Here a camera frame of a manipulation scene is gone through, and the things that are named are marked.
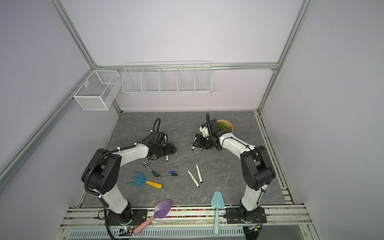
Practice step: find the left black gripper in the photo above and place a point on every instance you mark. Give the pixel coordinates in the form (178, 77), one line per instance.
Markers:
(170, 150)

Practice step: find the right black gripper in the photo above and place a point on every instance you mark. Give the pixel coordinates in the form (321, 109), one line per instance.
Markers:
(200, 138)

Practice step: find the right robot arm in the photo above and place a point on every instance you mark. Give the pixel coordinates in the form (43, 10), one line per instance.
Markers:
(257, 169)

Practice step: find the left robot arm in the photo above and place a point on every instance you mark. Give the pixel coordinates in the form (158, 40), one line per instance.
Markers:
(101, 174)

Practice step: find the potted green plant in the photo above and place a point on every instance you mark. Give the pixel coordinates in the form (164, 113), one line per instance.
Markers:
(225, 125)

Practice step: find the light blue garden trowel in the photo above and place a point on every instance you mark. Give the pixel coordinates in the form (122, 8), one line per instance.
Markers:
(217, 202)

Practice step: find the white mesh box basket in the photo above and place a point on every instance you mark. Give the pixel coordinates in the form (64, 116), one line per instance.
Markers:
(99, 90)

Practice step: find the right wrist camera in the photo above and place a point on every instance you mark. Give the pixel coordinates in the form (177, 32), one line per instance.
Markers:
(204, 131)

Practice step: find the green handled ratchet screwdriver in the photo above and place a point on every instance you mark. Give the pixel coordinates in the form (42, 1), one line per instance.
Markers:
(146, 165)

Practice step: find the blue garden fork yellow handle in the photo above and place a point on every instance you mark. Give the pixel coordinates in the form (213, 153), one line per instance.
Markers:
(141, 179)

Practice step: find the purple garden trowel pink handle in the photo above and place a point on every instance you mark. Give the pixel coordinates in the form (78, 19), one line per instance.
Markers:
(161, 210)

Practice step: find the white wire basket rack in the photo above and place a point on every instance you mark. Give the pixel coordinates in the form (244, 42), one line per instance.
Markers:
(167, 77)

